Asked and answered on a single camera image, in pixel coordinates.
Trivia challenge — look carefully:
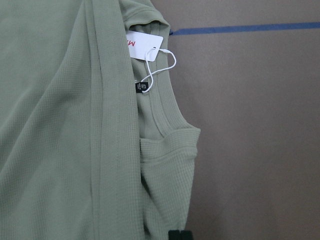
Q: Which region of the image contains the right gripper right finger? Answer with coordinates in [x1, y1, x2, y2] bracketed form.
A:
[180, 230, 194, 240]

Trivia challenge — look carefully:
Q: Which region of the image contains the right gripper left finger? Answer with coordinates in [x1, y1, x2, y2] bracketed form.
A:
[168, 230, 180, 240]

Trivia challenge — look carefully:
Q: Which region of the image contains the olive green long-sleeve shirt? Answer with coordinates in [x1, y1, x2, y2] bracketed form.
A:
[0, 0, 200, 240]

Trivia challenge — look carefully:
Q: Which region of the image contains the white paper hang tag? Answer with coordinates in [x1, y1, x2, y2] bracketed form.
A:
[124, 31, 177, 95]

